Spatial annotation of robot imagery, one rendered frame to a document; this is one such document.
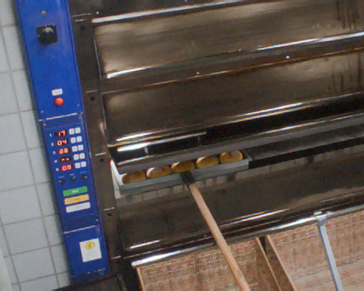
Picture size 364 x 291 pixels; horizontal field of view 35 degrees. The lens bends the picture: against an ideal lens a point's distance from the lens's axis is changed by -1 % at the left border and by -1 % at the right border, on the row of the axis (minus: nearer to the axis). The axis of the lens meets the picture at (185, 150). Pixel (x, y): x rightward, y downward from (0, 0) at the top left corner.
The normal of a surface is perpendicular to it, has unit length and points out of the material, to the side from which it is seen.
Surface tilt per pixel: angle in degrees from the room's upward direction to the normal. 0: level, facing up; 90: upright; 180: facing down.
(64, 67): 90
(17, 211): 90
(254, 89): 70
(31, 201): 90
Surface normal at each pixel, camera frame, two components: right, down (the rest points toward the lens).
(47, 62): 0.30, 0.50
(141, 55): 0.27, 0.18
